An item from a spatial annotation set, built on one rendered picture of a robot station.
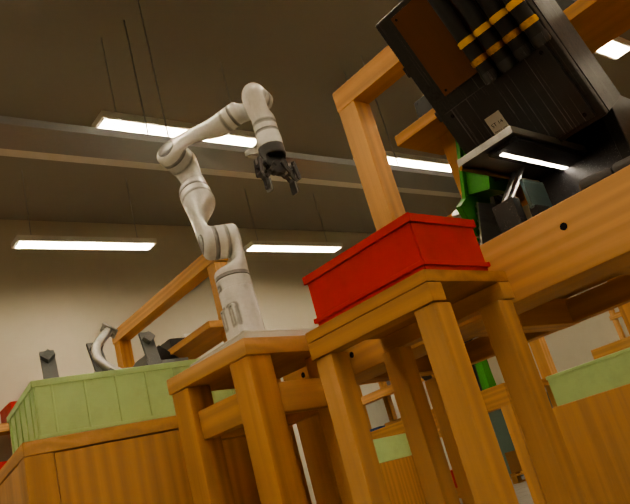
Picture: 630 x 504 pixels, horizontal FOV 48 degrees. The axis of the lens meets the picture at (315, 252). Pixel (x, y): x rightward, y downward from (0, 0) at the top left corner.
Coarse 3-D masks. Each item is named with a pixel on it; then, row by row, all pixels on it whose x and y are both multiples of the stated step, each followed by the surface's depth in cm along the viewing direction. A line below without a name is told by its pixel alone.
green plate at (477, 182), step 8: (456, 144) 191; (464, 176) 189; (472, 176) 188; (480, 176) 186; (488, 176) 184; (464, 184) 188; (472, 184) 188; (480, 184) 186; (488, 184) 184; (496, 184) 186; (504, 184) 189; (464, 192) 188; (472, 192) 188; (480, 192) 187; (488, 192) 188; (496, 192) 189; (504, 192) 190; (472, 200) 190; (480, 200) 192; (488, 200) 195
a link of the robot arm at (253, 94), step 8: (248, 88) 206; (256, 88) 205; (248, 96) 205; (256, 96) 205; (264, 96) 207; (248, 104) 206; (256, 104) 205; (264, 104) 205; (248, 112) 206; (256, 112) 205; (264, 112) 204; (256, 120) 204; (264, 120) 204; (272, 120) 205; (256, 128) 204
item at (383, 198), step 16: (352, 112) 273; (368, 112) 276; (352, 128) 273; (368, 128) 271; (352, 144) 273; (368, 144) 267; (448, 144) 239; (368, 160) 266; (384, 160) 269; (448, 160) 239; (368, 176) 266; (384, 176) 264; (368, 192) 266; (384, 192) 260; (384, 208) 259; (400, 208) 262; (384, 224) 259
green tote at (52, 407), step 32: (32, 384) 186; (64, 384) 191; (96, 384) 195; (128, 384) 199; (160, 384) 204; (32, 416) 187; (64, 416) 187; (96, 416) 191; (128, 416) 196; (160, 416) 200
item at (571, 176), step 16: (608, 112) 177; (624, 112) 181; (592, 128) 180; (608, 128) 177; (624, 128) 176; (592, 144) 180; (608, 144) 177; (624, 144) 174; (592, 160) 180; (608, 160) 177; (544, 176) 189; (560, 176) 186; (576, 176) 183; (560, 192) 186; (576, 192) 183
